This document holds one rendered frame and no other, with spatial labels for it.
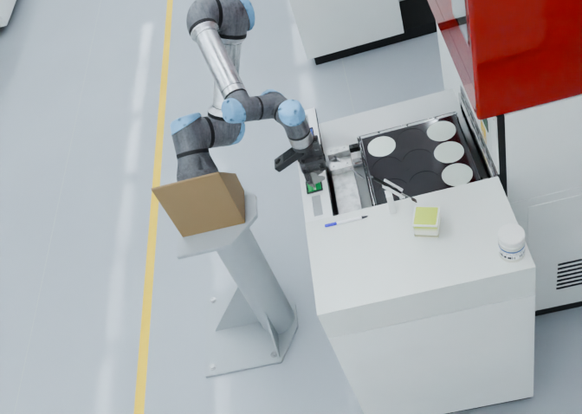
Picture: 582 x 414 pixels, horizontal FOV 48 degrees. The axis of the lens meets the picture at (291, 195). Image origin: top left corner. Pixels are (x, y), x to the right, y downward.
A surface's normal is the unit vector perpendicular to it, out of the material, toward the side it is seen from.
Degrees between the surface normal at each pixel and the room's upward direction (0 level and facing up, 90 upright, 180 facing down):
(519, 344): 90
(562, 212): 90
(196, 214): 90
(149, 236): 0
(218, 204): 90
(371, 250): 0
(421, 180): 0
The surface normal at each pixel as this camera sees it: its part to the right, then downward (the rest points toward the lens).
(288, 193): -0.26, -0.63
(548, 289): 0.08, 0.74
